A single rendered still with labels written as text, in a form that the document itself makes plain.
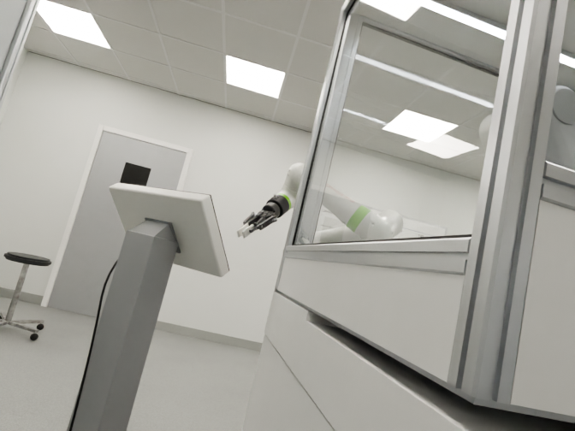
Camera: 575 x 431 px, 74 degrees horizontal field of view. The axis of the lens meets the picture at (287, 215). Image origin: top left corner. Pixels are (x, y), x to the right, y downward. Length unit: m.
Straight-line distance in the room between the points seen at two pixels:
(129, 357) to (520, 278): 1.28
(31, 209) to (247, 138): 2.63
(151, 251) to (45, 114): 4.14
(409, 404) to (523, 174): 0.27
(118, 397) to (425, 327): 1.22
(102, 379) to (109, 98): 4.13
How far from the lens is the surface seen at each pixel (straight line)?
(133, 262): 1.45
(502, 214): 0.40
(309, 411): 0.77
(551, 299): 0.44
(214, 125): 4.95
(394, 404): 0.50
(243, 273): 4.68
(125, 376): 1.51
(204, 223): 1.31
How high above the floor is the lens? 1.01
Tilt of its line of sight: 8 degrees up
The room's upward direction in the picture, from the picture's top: 14 degrees clockwise
